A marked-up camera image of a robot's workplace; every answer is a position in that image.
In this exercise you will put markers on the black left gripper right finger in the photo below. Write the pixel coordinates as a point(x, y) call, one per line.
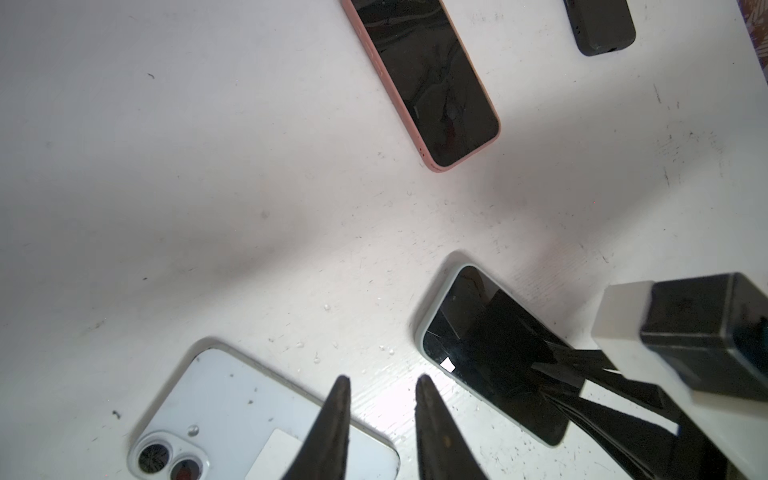
point(442, 452)

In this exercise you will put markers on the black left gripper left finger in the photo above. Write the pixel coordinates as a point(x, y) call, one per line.
point(324, 452)

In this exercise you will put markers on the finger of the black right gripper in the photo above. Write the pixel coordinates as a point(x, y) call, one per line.
point(643, 449)
point(573, 366)

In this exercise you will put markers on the light blue phone case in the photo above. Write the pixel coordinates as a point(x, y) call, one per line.
point(423, 324)

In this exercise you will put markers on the pink phone case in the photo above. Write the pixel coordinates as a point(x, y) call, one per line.
point(420, 150)

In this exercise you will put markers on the white phone camera up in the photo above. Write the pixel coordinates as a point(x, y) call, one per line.
point(226, 417)

